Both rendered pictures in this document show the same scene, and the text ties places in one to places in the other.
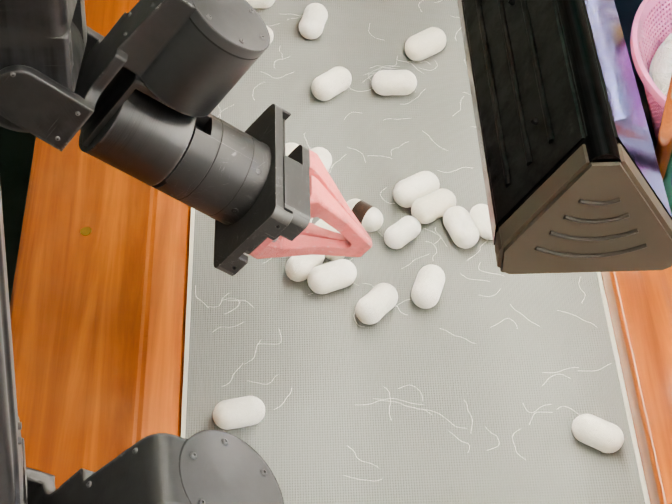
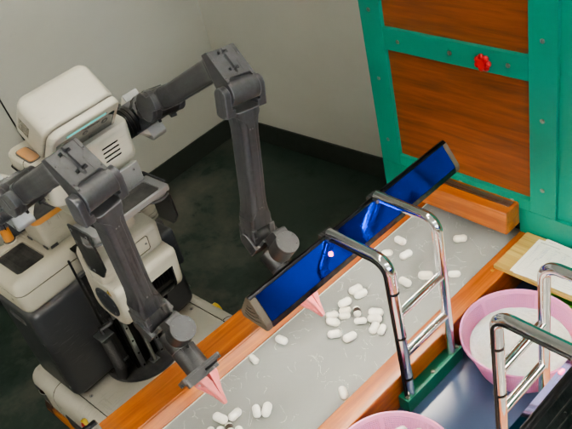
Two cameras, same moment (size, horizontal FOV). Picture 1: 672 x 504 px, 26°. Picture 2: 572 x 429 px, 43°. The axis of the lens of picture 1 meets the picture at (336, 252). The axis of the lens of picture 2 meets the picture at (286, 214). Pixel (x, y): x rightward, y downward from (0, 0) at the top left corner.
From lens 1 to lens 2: 1.17 m
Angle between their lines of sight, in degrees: 43
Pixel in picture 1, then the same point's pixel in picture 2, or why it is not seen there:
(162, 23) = (271, 237)
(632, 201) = (254, 311)
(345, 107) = not seen: hidden behind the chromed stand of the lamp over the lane
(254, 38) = (288, 248)
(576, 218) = (248, 309)
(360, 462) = (294, 366)
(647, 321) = (380, 374)
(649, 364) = (368, 384)
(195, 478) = (175, 322)
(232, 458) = (188, 323)
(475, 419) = (326, 373)
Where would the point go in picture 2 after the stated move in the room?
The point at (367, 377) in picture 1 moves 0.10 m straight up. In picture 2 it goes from (316, 349) to (308, 321)
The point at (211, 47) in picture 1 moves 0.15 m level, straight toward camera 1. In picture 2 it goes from (276, 247) to (231, 286)
